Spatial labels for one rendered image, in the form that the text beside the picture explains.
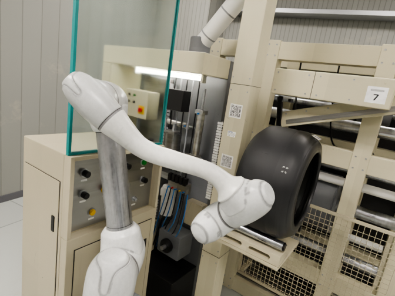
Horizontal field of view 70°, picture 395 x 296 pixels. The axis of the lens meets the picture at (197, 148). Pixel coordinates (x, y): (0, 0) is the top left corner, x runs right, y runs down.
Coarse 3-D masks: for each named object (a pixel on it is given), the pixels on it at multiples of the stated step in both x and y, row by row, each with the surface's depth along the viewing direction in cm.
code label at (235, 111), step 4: (232, 104) 157; (232, 108) 157; (236, 108) 156; (240, 108) 154; (232, 112) 157; (236, 112) 156; (240, 112) 154; (232, 116) 158; (236, 116) 156; (240, 116) 155
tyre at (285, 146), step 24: (264, 144) 136; (288, 144) 132; (312, 144) 135; (240, 168) 138; (264, 168) 130; (312, 168) 168; (288, 192) 125; (312, 192) 163; (264, 216) 132; (288, 216) 129
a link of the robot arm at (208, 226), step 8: (208, 208) 90; (216, 208) 88; (200, 216) 89; (208, 216) 88; (216, 216) 87; (192, 224) 89; (200, 224) 86; (208, 224) 86; (216, 224) 87; (224, 224) 86; (192, 232) 89; (200, 232) 86; (208, 232) 85; (216, 232) 86; (224, 232) 88; (200, 240) 88; (208, 240) 86
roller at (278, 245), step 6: (240, 228) 152; (246, 228) 151; (252, 228) 151; (246, 234) 151; (252, 234) 149; (258, 234) 147; (264, 234) 146; (264, 240) 145; (270, 240) 143; (276, 240) 143; (276, 246) 141; (282, 246) 140
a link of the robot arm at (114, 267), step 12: (108, 252) 93; (120, 252) 94; (96, 264) 89; (108, 264) 88; (120, 264) 89; (132, 264) 93; (96, 276) 87; (108, 276) 87; (120, 276) 88; (132, 276) 91; (84, 288) 89; (96, 288) 86; (108, 288) 86; (120, 288) 88; (132, 288) 92
